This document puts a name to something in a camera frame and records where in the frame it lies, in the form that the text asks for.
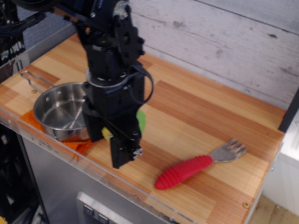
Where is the black plastic crate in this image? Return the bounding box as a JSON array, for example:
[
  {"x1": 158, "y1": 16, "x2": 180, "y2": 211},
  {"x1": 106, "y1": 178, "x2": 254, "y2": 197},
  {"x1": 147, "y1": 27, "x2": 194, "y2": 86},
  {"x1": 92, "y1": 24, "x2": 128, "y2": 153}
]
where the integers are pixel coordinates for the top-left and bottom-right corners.
[{"x1": 0, "y1": 0, "x2": 33, "y2": 75}]

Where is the silver button panel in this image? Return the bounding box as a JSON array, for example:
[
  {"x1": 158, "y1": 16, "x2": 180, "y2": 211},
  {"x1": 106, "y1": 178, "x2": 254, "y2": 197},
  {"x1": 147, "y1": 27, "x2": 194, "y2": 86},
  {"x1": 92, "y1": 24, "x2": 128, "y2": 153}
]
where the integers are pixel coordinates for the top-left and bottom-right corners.
[{"x1": 76, "y1": 191, "x2": 134, "y2": 224}]

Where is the red handled metal fork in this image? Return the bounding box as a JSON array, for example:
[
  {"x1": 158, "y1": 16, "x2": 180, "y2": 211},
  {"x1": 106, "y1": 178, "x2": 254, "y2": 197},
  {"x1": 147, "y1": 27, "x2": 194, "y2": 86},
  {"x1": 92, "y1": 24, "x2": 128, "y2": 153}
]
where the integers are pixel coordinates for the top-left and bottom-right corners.
[{"x1": 154, "y1": 139, "x2": 248, "y2": 190}]

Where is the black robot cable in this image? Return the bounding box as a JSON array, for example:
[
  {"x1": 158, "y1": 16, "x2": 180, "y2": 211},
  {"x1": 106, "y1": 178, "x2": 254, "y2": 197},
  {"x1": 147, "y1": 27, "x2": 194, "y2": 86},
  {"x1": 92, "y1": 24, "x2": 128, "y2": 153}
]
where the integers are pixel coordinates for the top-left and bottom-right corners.
[{"x1": 127, "y1": 60, "x2": 158, "y2": 107}]

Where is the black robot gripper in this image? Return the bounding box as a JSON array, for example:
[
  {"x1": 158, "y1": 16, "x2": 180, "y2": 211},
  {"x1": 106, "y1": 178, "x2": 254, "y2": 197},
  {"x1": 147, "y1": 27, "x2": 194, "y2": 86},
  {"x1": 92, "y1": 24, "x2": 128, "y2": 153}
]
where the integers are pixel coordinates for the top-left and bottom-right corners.
[{"x1": 83, "y1": 68, "x2": 148, "y2": 169}]

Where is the stainless steel toy cabinet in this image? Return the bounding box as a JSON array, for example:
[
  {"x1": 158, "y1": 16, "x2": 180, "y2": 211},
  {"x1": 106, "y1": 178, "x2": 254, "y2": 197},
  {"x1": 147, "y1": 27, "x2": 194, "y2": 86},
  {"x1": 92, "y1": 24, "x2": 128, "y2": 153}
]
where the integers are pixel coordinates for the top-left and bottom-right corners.
[{"x1": 23, "y1": 139, "x2": 168, "y2": 224}]

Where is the clear acrylic guard panel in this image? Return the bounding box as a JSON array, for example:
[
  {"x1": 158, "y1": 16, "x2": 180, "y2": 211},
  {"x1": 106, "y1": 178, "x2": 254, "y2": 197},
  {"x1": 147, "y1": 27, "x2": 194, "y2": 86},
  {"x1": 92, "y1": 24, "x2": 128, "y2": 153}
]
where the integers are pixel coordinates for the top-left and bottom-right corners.
[{"x1": 0, "y1": 108, "x2": 199, "y2": 224}]

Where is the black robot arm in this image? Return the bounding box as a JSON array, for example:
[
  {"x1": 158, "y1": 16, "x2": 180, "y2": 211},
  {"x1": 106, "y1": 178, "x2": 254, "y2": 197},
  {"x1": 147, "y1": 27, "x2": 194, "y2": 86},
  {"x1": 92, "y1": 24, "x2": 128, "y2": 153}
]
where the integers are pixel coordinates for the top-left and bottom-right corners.
[{"x1": 0, "y1": 0, "x2": 151, "y2": 169}]

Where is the yellow green toy corn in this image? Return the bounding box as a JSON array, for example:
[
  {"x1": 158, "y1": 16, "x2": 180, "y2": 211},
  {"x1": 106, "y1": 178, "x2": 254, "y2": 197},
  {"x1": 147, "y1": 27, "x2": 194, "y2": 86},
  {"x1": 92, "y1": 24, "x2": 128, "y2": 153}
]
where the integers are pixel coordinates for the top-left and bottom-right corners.
[{"x1": 101, "y1": 110, "x2": 146, "y2": 143}]

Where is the orange knitted cloth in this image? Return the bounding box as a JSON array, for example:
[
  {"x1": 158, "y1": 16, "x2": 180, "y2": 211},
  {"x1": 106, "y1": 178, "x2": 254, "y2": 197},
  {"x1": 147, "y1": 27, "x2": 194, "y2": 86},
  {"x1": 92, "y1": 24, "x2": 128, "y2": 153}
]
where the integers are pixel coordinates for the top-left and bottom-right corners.
[{"x1": 20, "y1": 110, "x2": 93, "y2": 155}]

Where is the stainless steel pan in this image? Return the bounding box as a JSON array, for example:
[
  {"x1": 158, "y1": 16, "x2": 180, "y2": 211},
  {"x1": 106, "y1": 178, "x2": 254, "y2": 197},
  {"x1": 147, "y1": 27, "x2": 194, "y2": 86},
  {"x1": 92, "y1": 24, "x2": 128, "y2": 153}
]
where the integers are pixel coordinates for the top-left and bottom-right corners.
[{"x1": 21, "y1": 71, "x2": 89, "y2": 142}]

